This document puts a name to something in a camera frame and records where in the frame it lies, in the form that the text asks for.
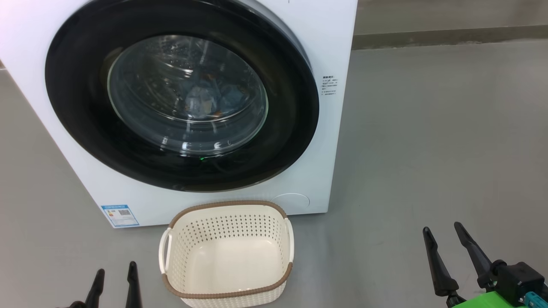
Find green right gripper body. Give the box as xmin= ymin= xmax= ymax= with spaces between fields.
xmin=445 ymin=259 xmax=527 ymax=308

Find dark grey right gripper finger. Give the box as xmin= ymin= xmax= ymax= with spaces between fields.
xmin=454 ymin=222 xmax=495 ymax=288
xmin=422 ymin=227 xmax=459 ymax=297

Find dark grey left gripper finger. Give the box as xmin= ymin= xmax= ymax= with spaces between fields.
xmin=125 ymin=261 xmax=143 ymax=308
xmin=83 ymin=269 xmax=106 ymax=308

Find round dark glass washer door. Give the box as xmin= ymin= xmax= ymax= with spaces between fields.
xmin=45 ymin=0 xmax=320 ymax=193

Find blue bear print clothes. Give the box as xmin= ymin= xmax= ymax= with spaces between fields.
xmin=184 ymin=83 xmax=253 ymax=120

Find cream perforated laundry basket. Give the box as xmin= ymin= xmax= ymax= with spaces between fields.
xmin=158 ymin=200 xmax=295 ymax=308

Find white front-load washing machine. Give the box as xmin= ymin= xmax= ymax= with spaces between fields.
xmin=0 ymin=0 xmax=358 ymax=229

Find blue energy label sticker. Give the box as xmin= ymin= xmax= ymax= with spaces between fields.
xmin=101 ymin=204 xmax=140 ymax=228

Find round white filter cover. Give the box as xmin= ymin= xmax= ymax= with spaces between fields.
xmin=271 ymin=193 xmax=310 ymax=212

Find printed text label on washer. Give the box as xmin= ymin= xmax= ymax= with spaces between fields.
xmin=322 ymin=76 xmax=339 ymax=96

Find teal right camera connector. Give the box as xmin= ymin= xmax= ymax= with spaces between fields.
xmin=524 ymin=292 xmax=548 ymax=308

